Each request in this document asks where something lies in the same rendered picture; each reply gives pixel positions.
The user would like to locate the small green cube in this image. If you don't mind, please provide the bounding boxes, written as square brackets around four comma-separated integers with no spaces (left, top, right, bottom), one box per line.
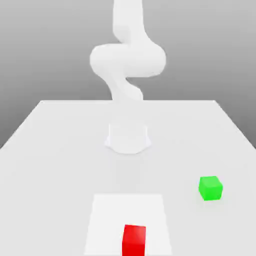
[198,175,224,202]

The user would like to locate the small red cube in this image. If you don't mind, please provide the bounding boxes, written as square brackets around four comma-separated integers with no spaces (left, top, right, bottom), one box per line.
[121,224,147,256]

